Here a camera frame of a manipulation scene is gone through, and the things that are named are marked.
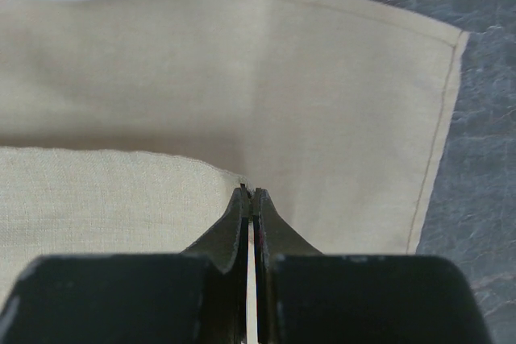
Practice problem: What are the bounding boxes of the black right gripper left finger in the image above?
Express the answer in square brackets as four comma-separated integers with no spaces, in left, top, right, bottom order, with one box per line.
[182,184,250,343]

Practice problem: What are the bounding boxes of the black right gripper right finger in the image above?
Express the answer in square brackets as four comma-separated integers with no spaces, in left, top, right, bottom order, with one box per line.
[252,189,322,343]

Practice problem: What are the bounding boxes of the beige cloth napkin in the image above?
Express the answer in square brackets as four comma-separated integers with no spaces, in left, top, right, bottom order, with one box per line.
[1,0,468,296]

